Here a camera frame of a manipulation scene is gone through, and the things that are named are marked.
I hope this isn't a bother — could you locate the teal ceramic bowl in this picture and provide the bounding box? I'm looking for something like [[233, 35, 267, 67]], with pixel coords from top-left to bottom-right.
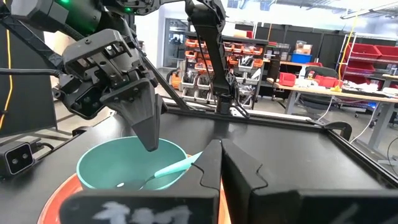
[[76, 136, 188, 191]]

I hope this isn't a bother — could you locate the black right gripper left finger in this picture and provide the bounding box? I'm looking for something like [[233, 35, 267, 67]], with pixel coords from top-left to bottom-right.
[[58, 139, 223, 224]]

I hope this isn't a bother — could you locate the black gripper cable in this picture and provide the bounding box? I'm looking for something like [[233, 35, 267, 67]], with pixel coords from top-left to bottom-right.
[[0, 67, 62, 78]]

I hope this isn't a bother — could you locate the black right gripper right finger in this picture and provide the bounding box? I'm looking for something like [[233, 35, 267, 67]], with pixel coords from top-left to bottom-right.
[[221, 138, 398, 224]]

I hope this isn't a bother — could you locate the shelf rack with small bins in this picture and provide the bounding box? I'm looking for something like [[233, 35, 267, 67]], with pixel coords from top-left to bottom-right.
[[182, 30, 270, 110]]

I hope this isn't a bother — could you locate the wire rack with red bins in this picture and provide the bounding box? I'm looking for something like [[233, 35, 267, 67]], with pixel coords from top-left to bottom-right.
[[337, 32, 398, 88]]

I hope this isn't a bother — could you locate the black table edge frame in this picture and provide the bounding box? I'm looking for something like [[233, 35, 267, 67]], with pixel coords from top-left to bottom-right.
[[160, 98, 398, 189]]

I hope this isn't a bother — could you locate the black panel board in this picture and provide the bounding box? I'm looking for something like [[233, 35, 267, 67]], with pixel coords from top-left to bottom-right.
[[0, 24, 58, 138]]

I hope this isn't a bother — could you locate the black office chair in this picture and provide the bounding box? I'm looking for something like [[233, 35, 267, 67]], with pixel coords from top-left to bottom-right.
[[299, 65, 340, 110]]

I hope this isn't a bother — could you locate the black table clamp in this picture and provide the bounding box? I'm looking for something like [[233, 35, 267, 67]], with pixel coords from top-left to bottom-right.
[[313, 120, 353, 141]]

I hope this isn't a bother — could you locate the blue storage bin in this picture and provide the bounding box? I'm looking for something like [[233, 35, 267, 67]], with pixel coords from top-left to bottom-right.
[[291, 52, 313, 65]]

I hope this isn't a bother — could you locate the orange glazed ceramic plate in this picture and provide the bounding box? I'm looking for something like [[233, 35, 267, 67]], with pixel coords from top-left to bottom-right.
[[37, 154, 233, 224]]

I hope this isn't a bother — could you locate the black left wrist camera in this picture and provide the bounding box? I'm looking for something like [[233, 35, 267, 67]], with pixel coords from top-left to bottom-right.
[[53, 86, 108, 121]]

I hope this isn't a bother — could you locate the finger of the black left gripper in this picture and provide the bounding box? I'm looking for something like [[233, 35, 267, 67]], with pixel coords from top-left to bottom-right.
[[99, 77, 161, 152], [155, 93, 169, 114]]

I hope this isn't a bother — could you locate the white spray bottle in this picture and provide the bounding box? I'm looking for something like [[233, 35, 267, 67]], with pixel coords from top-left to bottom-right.
[[298, 65, 307, 86]]

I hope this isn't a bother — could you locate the black table-level camera box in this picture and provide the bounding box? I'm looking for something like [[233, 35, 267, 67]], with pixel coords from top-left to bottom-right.
[[0, 141, 35, 179]]

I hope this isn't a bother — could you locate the red storage bin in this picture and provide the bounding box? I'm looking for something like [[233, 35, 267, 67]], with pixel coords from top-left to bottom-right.
[[315, 75, 345, 89], [279, 72, 297, 88]]

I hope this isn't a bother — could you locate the wooden top workbench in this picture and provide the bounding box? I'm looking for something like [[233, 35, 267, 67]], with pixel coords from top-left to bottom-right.
[[266, 77, 398, 153]]

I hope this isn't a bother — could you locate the yellow hanging cable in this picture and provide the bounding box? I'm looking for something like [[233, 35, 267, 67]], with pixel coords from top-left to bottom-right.
[[331, 15, 359, 93], [0, 27, 14, 131]]

